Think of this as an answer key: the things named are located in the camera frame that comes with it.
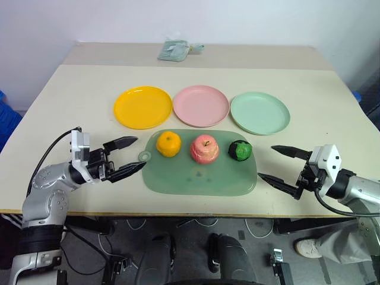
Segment yellow plate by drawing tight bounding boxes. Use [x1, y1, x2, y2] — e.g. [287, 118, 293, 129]
[113, 85, 174, 131]

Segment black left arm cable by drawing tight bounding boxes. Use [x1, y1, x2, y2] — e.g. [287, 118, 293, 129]
[26, 126, 83, 198]

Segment dark rounded shape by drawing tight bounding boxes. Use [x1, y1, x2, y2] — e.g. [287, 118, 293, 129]
[207, 233, 257, 285]
[138, 233, 176, 285]

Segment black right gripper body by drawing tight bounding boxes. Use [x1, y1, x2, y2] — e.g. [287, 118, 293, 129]
[295, 160, 326, 191]

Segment orange fruit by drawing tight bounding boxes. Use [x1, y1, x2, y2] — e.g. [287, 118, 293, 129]
[156, 131, 182, 157]

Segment pink plate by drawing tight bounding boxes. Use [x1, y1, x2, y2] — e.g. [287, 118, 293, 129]
[173, 85, 230, 129]

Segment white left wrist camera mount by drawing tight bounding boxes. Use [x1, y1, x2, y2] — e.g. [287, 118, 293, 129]
[69, 129, 96, 184]

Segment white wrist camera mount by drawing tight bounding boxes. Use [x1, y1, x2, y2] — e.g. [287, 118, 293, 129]
[69, 129, 96, 184]
[308, 144, 342, 197]

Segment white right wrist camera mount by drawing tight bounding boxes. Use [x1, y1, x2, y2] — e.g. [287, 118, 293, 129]
[308, 144, 342, 197]

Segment white floor cable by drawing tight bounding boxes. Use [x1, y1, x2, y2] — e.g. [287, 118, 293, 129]
[126, 218, 147, 230]
[244, 218, 274, 239]

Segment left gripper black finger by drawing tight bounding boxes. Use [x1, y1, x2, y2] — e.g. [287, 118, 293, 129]
[107, 161, 147, 183]
[103, 136, 139, 154]

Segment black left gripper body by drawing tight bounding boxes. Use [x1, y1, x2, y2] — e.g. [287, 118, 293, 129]
[85, 147, 116, 182]

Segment green vegetable toy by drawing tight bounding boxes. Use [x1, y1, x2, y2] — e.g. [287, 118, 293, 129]
[227, 140, 253, 162]

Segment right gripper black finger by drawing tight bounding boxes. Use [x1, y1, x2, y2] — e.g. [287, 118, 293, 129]
[257, 172, 304, 201]
[270, 145, 313, 162]

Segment black table frame bar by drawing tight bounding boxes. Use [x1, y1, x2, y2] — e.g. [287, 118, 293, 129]
[64, 216, 114, 236]
[272, 218, 357, 236]

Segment white shoe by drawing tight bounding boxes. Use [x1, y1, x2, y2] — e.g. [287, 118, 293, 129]
[294, 239, 324, 259]

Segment green translucent cutting board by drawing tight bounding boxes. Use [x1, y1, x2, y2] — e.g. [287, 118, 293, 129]
[138, 129, 258, 197]

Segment pink red apple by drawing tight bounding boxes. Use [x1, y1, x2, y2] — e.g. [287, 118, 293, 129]
[189, 134, 220, 164]

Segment blue plastic crates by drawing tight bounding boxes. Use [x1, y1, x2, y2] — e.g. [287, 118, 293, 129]
[0, 88, 23, 154]

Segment grey trouser leg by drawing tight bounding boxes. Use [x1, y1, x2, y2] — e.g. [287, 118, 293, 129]
[314, 218, 373, 265]

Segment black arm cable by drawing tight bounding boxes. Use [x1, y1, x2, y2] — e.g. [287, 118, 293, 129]
[313, 188, 380, 217]
[26, 126, 83, 198]

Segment light green plate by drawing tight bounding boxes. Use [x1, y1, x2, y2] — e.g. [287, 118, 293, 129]
[230, 91, 291, 137]

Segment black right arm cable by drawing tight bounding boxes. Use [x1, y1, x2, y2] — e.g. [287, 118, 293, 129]
[313, 188, 380, 217]

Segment black metal stand foot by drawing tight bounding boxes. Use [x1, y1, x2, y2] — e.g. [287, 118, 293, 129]
[269, 248, 295, 285]
[102, 257, 132, 285]

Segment clear bag of green cloths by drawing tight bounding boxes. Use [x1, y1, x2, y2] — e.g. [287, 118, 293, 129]
[156, 40, 205, 62]

